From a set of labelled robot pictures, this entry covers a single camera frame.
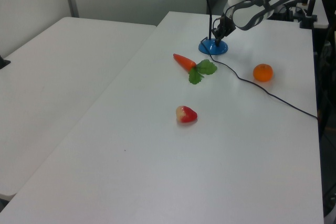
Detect black clamp on side table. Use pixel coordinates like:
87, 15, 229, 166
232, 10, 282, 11
0, 55, 12, 70

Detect orange toy carrot green leaves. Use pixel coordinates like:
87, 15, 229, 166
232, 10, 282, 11
173, 53, 218, 86

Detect black lamp power cable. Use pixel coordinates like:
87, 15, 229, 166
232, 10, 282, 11
200, 37, 319, 120

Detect orange toy tangerine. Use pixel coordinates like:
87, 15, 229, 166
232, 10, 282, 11
253, 63, 274, 82

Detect black electronics box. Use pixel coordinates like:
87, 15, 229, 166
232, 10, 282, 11
267, 5, 294, 22

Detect white side table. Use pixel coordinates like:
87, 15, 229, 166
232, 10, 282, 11
0, 16, 158, 201

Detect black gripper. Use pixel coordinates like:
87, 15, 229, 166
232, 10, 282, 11
211, 15, 236, 47

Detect red toy strawberry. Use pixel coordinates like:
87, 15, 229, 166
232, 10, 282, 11
175, 105, 198, 124

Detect blue desk lamp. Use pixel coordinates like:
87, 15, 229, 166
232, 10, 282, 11
198, 0, 235, 56

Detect black camera pole with clamp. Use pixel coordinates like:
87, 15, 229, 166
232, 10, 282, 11
299, 0, 320, 29

